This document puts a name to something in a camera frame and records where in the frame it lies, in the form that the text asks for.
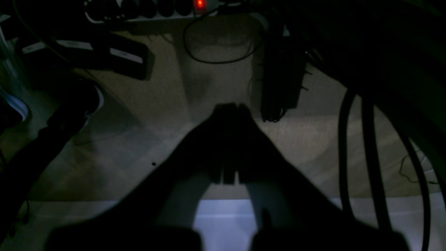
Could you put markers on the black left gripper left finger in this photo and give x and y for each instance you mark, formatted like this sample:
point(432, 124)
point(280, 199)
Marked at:
point(159, 213)

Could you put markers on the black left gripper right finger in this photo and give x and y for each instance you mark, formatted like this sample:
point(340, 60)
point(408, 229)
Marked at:
point(292, 214)

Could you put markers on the black power adapter brick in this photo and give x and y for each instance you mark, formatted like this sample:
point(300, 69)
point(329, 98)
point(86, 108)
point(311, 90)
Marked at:
point(103, 51)

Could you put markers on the white power strip red switch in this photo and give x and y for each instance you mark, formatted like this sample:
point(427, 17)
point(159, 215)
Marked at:
point(120, 11)

